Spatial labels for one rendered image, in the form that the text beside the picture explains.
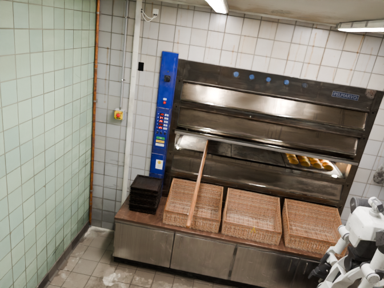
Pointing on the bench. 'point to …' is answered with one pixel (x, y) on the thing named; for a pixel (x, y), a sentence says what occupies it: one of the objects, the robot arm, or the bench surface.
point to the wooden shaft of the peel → (196, 188)
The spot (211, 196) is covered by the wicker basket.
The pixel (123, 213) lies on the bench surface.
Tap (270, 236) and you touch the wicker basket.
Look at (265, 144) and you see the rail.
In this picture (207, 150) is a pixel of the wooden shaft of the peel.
